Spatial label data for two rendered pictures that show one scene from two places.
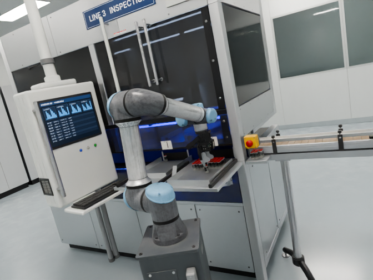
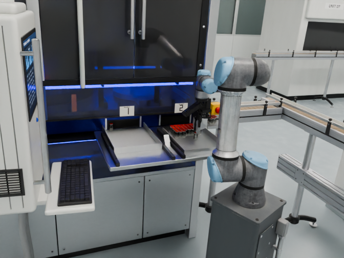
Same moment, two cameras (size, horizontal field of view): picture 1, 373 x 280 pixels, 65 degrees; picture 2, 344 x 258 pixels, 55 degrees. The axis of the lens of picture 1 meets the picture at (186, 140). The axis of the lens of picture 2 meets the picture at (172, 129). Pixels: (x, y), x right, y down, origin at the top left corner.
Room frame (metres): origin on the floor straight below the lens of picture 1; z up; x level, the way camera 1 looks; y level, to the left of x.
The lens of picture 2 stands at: (0.68, 1.45, 1.62)
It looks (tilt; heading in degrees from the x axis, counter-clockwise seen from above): 21 degrees down; 307
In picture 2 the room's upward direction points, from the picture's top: 4 degrees clockwise
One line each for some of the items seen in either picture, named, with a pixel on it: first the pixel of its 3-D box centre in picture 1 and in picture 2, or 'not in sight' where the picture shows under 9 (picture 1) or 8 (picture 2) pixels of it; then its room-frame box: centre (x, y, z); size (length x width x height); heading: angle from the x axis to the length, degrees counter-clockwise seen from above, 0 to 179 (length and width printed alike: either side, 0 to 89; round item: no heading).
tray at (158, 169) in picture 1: (163, 166); (130, 136); (1.90, 0.19, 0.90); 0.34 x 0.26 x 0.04; 149
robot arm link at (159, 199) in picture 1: (160, 200); (252, 167); (1.18, 0.16, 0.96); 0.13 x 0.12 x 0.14; 47
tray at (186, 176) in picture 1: (201, 171); (193, 138); (1.63, -0.05, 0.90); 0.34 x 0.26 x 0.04; 149
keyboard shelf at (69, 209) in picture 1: (98, 196); (62, 185); (1.88, 0.66, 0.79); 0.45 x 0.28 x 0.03; 143
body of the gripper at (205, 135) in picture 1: (204, 140); (201, 107); (1.62, -0.10, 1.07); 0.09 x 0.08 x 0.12; 59
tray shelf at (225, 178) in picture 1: (180, 173); (162, 143); (1.75, 0.08, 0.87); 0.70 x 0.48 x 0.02; 59
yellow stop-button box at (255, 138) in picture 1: (251, 141); (214, 108); (1.70, -0.38, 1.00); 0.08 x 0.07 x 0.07; 149
